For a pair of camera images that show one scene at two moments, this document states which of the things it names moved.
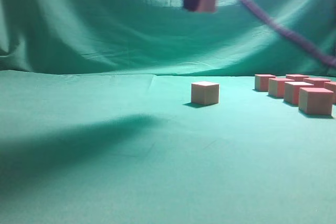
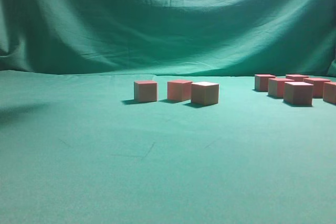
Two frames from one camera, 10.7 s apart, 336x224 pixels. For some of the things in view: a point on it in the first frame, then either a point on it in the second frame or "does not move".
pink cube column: (316, 101) -> (145, 91)
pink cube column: (331, 86) does not move
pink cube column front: (207, 4) -> (179, 90)
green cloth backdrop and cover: (97, 125) does not move
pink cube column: (204, 93) does not move
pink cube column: (317, 82) does not move
